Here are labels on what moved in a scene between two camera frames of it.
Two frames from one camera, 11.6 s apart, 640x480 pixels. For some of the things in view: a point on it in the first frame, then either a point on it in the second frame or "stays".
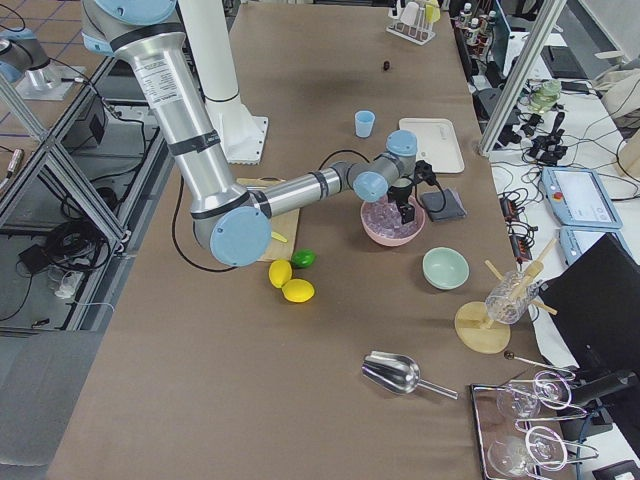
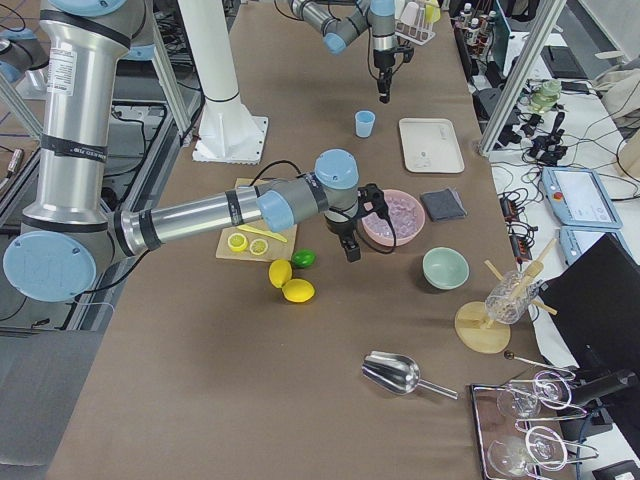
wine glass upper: [523, 400] stays
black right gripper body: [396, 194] to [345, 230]
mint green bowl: [446, 268] stays
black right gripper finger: [407, 212] to [352, 248]
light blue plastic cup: [364, 120] stays
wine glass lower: [508, 456] stays
